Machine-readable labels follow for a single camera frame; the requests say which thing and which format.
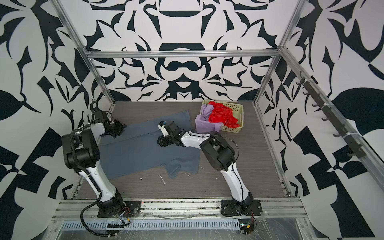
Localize white slotted cable duct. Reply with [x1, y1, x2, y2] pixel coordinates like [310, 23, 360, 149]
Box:
[59, 218, 241, 232]

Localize grey t shirt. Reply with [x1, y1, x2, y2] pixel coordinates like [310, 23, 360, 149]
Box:
[99, 111, 201, 180]

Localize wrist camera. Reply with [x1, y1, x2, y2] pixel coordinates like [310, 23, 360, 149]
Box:
[158, 121, 169, 137]
[91, 111, 110, 124]

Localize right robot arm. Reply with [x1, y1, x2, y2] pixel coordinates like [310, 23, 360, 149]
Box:
[158, 121, 254, 217]

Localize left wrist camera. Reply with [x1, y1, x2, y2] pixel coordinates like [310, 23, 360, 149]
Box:
[91, 111, 110, 124]

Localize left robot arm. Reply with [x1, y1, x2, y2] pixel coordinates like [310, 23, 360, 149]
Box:
[62, 111, 126, 215]

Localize black coat hook rail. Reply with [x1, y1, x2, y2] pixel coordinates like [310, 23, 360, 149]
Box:
[297, 73, 367, 159]

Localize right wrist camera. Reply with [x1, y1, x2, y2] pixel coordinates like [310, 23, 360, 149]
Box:
[158, 121, 169, 137]

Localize small electronics board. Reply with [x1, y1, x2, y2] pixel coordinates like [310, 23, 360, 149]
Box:
[239, 217, 257, 235]

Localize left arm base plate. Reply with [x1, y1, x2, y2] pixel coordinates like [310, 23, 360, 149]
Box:
[97, 201, 142, 218]

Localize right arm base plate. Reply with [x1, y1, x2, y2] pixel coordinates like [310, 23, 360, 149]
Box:
[221, 200, 263, 217]

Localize red t shirt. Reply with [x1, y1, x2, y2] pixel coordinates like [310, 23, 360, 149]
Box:
[208, 101, 240, 128]

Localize aluminium frame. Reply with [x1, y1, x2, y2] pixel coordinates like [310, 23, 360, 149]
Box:
[53, 1, 384, 237]

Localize lilac t shirt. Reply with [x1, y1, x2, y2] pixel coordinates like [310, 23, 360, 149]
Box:
[195, 104, 222, 134]

